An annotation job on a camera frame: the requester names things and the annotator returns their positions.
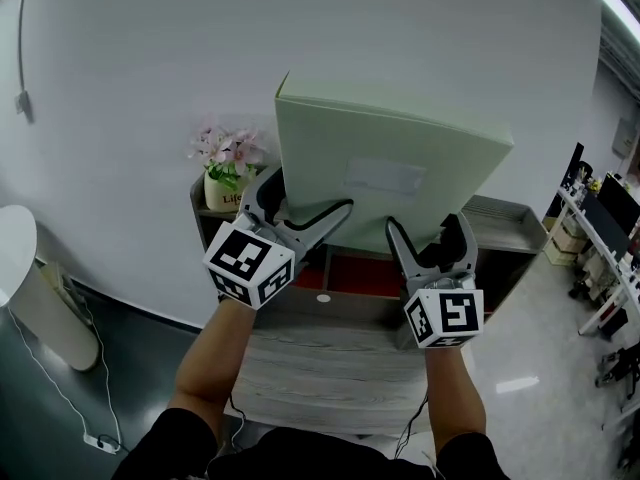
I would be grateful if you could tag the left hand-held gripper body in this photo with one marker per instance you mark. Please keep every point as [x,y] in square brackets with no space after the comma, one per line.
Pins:
[245,263]

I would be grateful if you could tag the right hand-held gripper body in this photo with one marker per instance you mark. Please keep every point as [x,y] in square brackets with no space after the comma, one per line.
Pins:
[450,318]

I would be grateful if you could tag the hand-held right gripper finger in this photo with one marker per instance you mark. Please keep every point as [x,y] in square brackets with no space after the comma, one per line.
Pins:
[467,253]
[405,258]

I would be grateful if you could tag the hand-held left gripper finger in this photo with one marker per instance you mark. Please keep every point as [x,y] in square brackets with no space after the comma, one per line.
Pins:
[255,203]
[322,228]

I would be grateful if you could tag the grey wooden shelf unit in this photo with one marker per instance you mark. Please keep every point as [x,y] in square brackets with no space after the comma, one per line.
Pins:
[510,228]

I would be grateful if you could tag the pale green box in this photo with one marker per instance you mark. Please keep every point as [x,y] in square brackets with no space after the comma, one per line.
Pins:
[390,148]

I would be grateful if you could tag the person's right forearm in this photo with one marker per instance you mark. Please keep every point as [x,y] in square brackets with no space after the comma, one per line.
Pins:
[452,398]

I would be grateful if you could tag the person's left forearm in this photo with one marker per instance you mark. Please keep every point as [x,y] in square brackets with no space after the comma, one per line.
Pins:
[215,363]

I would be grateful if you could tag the grey wood-grain table top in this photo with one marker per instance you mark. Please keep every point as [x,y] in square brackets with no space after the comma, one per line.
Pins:
[330,368]

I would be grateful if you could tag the black computer monitor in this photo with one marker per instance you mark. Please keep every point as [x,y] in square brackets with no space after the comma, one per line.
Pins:
[575,168]
[617,200]

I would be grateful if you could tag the dark desk divider panel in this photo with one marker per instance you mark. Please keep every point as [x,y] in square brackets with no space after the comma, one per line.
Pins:
[605,225]

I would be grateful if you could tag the long white office desk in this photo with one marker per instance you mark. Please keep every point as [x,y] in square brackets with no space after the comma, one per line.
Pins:
[607,263]

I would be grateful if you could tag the cream pot with pink flowers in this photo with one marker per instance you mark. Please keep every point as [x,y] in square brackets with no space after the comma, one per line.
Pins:
[222,195]

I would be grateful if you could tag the cardboard boxes on floor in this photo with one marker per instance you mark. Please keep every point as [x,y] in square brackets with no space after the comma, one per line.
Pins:
[565,245]

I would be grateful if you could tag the black waste bin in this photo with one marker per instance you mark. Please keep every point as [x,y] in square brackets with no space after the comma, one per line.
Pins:
[612,324]

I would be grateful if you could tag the person's black clothing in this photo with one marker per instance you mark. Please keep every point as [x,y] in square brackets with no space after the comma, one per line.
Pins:
[300,460]

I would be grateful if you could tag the white cylindrical appliance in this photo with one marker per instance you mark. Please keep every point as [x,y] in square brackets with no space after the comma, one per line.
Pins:
[35,288]

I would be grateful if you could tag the white power strip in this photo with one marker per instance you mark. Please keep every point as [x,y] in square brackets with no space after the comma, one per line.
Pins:
[100,444]

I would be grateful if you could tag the ceiling strip light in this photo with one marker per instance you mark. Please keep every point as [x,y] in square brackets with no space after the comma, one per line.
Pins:
[617,3]

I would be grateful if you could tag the grey wall electrical box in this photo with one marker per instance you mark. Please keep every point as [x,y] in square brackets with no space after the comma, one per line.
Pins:
[624,137]

